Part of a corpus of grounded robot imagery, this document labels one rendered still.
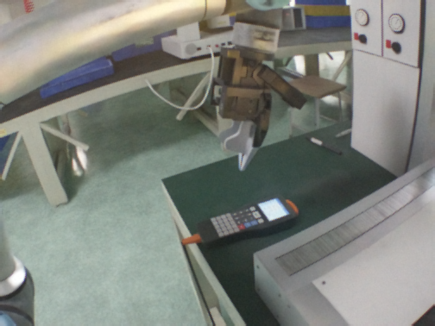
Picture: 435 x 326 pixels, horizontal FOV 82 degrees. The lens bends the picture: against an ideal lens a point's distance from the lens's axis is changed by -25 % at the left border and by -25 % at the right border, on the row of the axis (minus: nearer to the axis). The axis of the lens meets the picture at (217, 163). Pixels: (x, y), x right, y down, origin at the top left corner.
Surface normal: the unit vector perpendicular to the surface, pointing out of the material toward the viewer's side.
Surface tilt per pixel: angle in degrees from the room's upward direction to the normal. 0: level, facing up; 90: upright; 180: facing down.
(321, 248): 0
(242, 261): 0
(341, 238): 0
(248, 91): 90
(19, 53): 86
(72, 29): 86
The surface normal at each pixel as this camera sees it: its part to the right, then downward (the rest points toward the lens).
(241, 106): 0.30, 0.46
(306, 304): -0.12, -0.85
